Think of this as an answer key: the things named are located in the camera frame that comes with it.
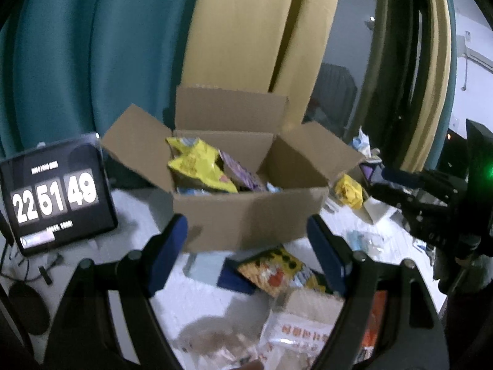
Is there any person's right forearm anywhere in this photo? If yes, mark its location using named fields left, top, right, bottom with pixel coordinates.
left=433, top=254, right=493, bottom=370

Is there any white paper holder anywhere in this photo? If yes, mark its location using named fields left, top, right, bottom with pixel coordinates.
left=362, top=196, right=397, bottom=224

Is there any tablet with clock display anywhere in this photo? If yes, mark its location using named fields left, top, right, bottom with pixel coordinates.
left=0, top=133, right=118, bottom=257

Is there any navy blue snack packet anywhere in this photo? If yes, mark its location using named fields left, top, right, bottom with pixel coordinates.
left=185, top=252, right=257, bottom=295

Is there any clear blue white packet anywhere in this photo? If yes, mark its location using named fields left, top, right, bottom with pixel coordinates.
left=343, top=229, right=386, bottom=256

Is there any white bread packet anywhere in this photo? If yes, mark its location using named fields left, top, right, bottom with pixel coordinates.
left=258, top=289, right=345, bottom=370

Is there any black monitor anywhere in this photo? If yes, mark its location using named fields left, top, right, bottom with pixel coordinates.
left=439, top=129, right=468, bottom=170

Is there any tissue pack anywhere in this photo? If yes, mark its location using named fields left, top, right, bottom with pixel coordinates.
left=352, top=126, right=372, bottom=158

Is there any black cable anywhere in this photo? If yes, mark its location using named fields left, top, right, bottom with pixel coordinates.
left=0, top=216, right=64, bottom=283

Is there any black round pad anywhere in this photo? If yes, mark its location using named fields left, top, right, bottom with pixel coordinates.
left=8, top=281, right=51, bottom=336

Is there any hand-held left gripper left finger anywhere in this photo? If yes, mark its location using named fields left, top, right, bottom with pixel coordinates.
left=42, top=213, right=189, bottom=370

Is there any clear bag of buns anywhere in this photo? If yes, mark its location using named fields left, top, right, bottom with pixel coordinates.
left=169, top=316, right=263, bottom=370

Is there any dark grey bag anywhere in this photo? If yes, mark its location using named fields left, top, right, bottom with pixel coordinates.
left=360, top=158, right=386, bottom=186

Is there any yellow curtain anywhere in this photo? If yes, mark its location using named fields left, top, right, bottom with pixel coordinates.
left=181, top=0, right=345, bottom=126
left=401, top=0, right=453, bottom=170

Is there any yellow black snack packet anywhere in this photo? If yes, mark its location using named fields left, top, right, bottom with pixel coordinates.
left=237, top=247, right=328, bottom=299

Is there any purple snack packet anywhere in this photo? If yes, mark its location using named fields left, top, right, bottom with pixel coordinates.
left=218, top=150, right=268, bottom=192

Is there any yellow plastic bag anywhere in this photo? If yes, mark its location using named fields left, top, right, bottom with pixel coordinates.
left=334, top=173, right=365, bottom=209

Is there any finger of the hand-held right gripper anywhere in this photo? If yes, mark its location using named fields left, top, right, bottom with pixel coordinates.
left=368, top=183, right=451, bottom=220
left=381, top=167, right=465, bottom=193

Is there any grey radiator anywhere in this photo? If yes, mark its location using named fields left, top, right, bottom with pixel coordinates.
left=308, top=64, right=357, bottom=134

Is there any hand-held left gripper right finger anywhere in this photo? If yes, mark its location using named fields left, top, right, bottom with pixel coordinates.
left=307, top=215, right=451, bottom=370

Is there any white air conditioner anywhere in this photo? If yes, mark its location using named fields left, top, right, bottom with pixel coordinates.
left=456, top=35, right=493, bottom=71

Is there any cardboard box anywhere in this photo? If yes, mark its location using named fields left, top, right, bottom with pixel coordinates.
left=101, top=86, right=366, bottom=253

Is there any orange snack packet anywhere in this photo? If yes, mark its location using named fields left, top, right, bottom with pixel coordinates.
left=362, top=291, right=388, bottom=359

